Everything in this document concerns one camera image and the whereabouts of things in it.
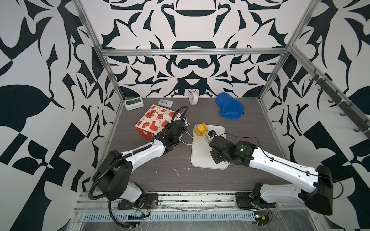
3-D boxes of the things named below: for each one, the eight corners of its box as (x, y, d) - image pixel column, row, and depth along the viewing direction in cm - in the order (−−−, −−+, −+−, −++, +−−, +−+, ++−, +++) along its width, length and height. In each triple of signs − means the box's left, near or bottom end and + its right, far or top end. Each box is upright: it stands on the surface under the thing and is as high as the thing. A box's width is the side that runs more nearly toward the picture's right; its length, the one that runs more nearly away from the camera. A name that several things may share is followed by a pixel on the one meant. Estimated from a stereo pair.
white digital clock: (126, 111, 113) (124, 107, 109) (125, 104, 117) (123, 100, 114) (144, 107, 115) (143, 103, 112) (143, 100, 120) (142, 96, 117)
